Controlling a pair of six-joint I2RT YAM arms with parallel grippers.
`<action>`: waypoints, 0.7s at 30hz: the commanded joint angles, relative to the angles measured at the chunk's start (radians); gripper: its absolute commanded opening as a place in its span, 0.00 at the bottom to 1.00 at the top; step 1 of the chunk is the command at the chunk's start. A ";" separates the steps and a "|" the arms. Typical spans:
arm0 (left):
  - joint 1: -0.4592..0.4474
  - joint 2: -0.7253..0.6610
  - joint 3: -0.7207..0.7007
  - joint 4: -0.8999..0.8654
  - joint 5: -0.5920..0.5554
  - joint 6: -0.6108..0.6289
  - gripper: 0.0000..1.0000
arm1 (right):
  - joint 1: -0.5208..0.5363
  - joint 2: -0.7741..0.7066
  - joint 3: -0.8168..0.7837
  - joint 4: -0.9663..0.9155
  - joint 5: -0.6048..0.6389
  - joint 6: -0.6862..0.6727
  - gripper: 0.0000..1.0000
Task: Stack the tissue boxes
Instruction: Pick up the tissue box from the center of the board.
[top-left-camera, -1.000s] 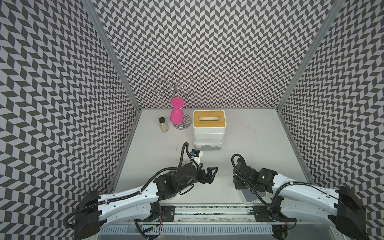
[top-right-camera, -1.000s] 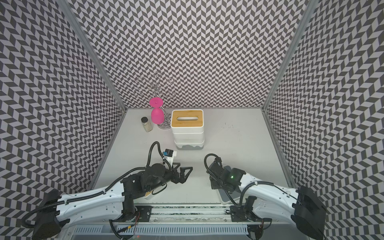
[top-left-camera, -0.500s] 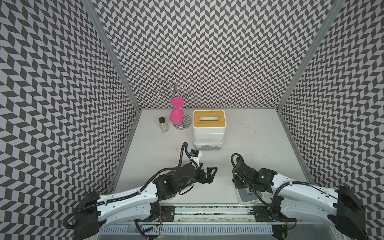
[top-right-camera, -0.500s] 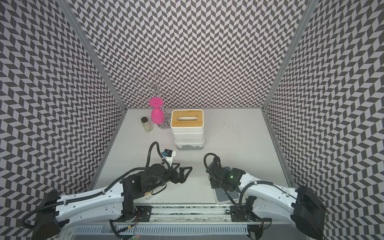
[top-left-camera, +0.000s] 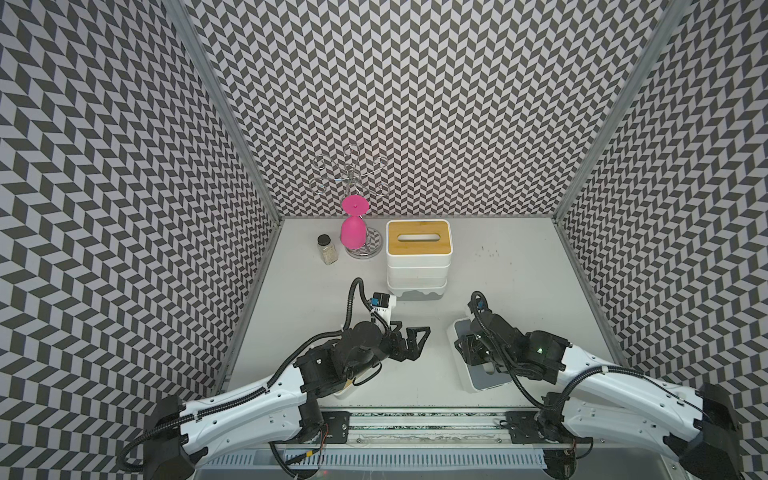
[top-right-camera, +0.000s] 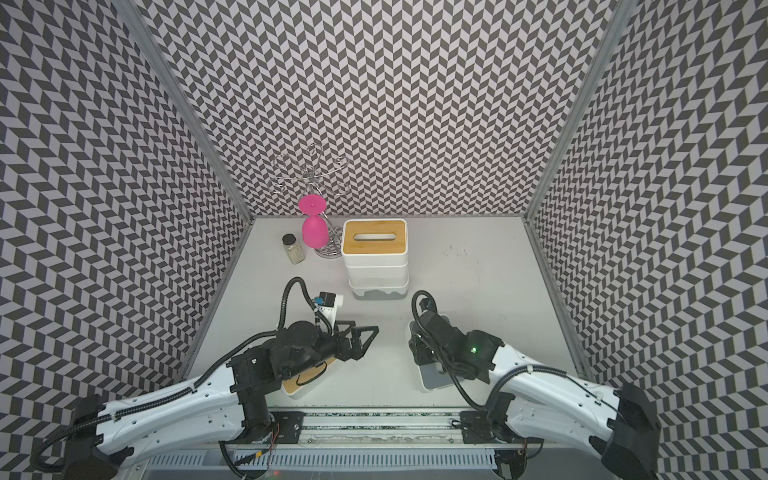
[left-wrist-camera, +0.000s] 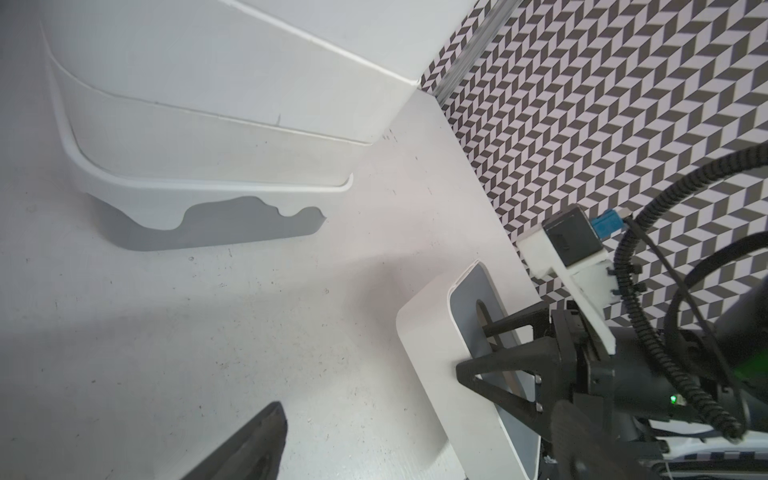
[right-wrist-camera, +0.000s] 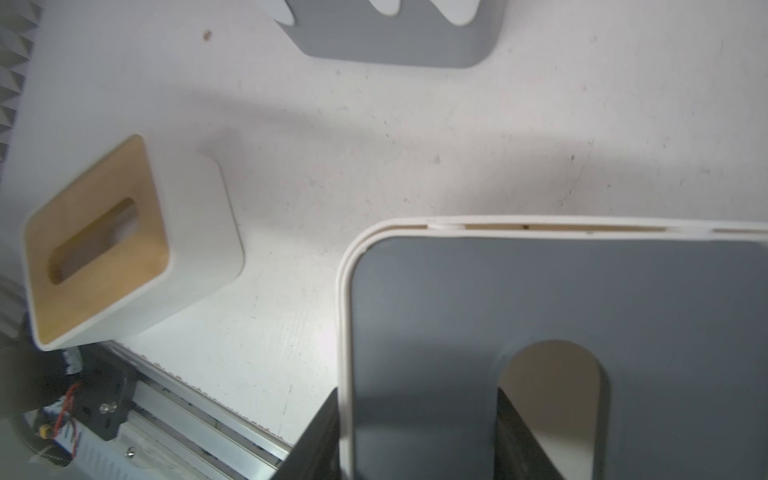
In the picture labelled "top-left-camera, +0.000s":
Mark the grey lid tissue box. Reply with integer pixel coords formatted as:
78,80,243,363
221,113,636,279
447,318,512,393
387,265,450,283

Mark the small glass spice jar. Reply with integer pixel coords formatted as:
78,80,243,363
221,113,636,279
317,234,339,265

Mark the right black cable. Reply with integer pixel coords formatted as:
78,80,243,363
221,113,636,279
467,290,703,421

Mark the chrome wire cup rack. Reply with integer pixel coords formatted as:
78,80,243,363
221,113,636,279
310,141,386,260

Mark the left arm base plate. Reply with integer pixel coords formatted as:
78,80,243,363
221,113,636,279
267,410,352,446

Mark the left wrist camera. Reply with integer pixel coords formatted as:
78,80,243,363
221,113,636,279
370,292,397,327

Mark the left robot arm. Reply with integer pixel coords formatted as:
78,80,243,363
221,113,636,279
118,322,431,479

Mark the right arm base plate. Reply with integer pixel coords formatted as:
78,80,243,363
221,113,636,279
498,410,593,445

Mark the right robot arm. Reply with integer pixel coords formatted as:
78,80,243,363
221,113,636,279
448,309,742,479

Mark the aluminium mounting rail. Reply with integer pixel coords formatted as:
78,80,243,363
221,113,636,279
179,407,685,451

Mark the all white tissue box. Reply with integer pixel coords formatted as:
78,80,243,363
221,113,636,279
391,290,444,301

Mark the left black corrugated cable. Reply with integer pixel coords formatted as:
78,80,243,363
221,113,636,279
116,277,385,480

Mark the pink plastic goblet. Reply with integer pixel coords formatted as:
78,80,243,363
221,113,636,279
340,195,370,250

